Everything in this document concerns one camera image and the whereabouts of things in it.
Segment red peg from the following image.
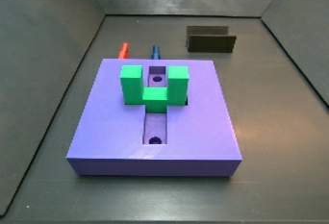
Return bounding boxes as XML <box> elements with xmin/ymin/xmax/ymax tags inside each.
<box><xmin>118</xmin><ymin>42</ymin><xmax>129</xmax><ymax>59</ymax></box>

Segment green U-shaped block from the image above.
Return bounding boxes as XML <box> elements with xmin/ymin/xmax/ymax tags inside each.
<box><xmin>119</xmin><ymin>65</ymin><xmax>189</xmax><ymax>113</ymax></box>

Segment blue peg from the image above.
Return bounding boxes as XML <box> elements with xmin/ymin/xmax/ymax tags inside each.
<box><xmin>152</xmin><ymin>44</ymin><xmax>161</xmax><ymax>60</ymax></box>

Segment purple base board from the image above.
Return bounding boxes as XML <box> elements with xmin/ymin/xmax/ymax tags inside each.
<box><xmin>67</xmin><ymin>59</ymin><xmax>242</xmax><ymax>176</ymax></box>

